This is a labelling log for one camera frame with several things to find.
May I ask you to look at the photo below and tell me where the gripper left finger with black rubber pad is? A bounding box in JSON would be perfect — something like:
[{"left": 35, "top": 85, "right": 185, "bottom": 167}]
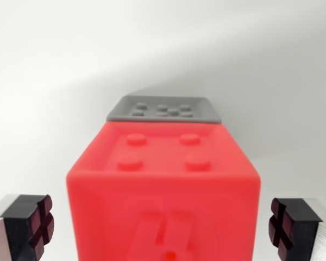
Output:
[{"left": 0, "top": 194, "right": 55, "bottom": 261}]

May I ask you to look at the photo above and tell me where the gripper right finger with black rubber pad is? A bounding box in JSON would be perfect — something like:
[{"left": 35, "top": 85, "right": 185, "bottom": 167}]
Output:
[{"left": 268, "top": 197, "right": 326, "bottom": 261}]

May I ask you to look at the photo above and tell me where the red studded cube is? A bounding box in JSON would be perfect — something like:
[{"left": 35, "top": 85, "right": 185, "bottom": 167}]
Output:
[{"left": 66, "top": 121, "right": 261, "bottom": 261}]

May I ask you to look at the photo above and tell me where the grey studded cube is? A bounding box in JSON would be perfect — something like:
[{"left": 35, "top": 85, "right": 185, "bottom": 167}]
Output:
[{"left": 106, "top": 95, "right": 223, "bottom": 125}]

